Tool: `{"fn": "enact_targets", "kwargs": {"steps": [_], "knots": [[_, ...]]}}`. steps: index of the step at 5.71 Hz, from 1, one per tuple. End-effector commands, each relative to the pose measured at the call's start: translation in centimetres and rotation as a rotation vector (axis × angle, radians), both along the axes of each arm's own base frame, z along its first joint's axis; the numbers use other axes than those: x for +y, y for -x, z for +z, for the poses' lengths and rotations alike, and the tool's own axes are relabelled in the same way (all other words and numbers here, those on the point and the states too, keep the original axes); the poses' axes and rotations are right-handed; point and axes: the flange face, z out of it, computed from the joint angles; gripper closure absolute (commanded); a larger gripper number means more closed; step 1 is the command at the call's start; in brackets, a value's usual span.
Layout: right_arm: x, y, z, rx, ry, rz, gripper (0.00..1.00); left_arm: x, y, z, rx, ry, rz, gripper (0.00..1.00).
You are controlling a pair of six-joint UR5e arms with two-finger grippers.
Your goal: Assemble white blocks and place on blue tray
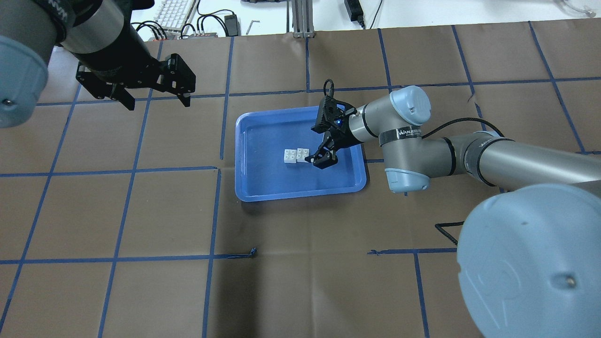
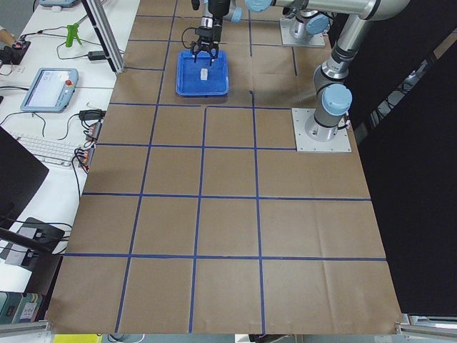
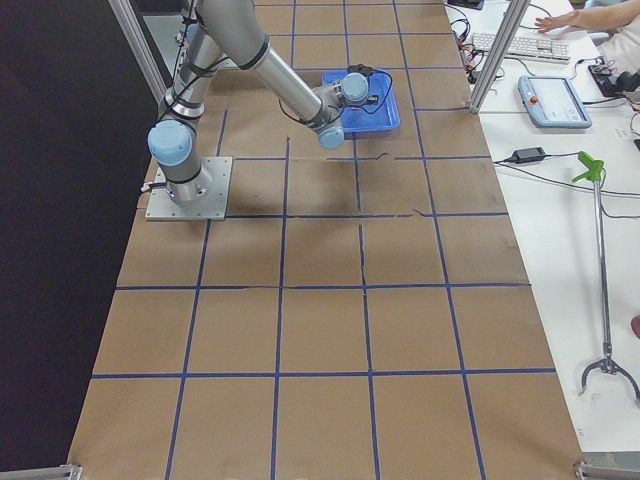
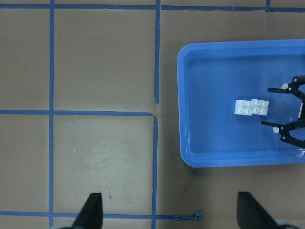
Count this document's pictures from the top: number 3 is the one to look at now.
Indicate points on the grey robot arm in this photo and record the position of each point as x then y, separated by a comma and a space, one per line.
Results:
229, 30

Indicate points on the green grabber tool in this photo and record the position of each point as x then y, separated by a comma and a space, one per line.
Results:
593, 173

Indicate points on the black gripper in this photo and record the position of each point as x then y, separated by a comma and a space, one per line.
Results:
370, 98

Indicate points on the teach pendant tablet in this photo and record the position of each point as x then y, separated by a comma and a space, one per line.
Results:
552, 102

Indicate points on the black power adapter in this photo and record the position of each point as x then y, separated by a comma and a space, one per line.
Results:
529, 155

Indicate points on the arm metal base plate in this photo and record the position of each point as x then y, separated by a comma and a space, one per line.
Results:
206, 197

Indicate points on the blue plastic tray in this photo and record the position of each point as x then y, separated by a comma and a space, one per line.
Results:
380, 115

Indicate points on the person's hand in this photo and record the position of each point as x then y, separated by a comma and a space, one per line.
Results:
547, 24

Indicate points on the aluminium frame post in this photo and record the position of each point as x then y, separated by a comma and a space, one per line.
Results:
503, 37

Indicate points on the white keyboard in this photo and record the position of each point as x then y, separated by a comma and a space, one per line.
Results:
527, 48

